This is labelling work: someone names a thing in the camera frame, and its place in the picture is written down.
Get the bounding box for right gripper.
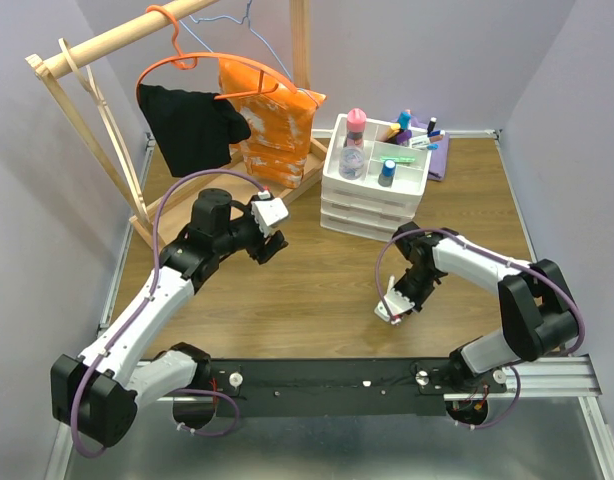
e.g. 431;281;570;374
391;265;439;314

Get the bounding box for blue grey stamp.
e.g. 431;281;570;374
378;158;396;188

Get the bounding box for paper clip jar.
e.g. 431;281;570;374
338;146;366;180

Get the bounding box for green highlighter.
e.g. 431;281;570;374
380;156;417;164

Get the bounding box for black purple highlighter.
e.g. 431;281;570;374
390;129;413;146

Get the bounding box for orange pink highlighter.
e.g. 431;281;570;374
380;123;401;142

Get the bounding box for pink capped tube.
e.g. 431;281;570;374
343;108;367;148

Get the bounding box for black tip white pen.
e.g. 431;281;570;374
427;117;437;136

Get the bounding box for black blue highlighter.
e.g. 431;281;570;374
397;111;412;130

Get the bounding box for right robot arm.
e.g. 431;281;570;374
374;222;585;392

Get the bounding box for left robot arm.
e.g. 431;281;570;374
50;189;289;449

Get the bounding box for orange bleached shorts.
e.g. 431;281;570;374
219;60;327;189

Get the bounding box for white drawer organizer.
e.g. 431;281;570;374
320;113;431;242

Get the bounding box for purple cloth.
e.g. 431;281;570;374
411;116;450;182

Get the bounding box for black garment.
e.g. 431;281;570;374
138;84;251;178

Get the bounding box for orange plastic hanger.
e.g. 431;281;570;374
135;3;301;109

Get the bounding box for wooden hanger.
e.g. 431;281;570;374
58;38;148;220

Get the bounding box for wooden clothes rack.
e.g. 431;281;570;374
25;1;311;246

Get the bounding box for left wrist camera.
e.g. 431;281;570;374
251;198;289;238

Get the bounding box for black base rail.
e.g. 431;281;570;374
171;357;508;419

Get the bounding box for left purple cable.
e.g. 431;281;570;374
69;169;271;459

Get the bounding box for blue wire hanger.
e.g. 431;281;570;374
179;1;316;103

